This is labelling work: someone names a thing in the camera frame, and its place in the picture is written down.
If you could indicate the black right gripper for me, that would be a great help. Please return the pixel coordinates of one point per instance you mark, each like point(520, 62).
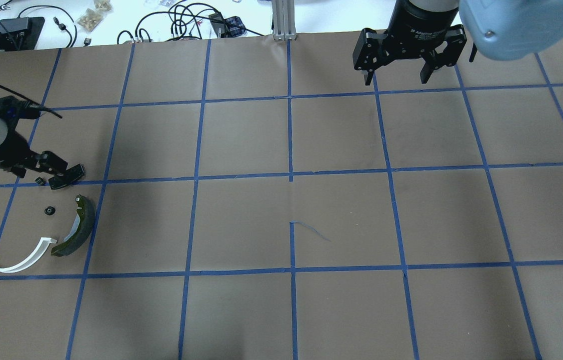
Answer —
point(415, 23)

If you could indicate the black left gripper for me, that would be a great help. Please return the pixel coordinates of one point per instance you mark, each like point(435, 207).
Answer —
point(10, 151)

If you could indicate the small black bearing gear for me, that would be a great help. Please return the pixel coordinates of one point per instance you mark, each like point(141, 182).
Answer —
point(49, 210)

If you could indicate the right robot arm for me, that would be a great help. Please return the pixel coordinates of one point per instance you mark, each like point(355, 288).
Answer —
point(437, 31)

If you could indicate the black brake pad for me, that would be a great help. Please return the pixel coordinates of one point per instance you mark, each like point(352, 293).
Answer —
point(68, 178)

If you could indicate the curved brake shoe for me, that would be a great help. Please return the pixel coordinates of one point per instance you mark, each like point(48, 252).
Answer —
point(81, 228)

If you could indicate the aluminium frame post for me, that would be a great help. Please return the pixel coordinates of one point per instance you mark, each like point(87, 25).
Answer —
point(283, 20)

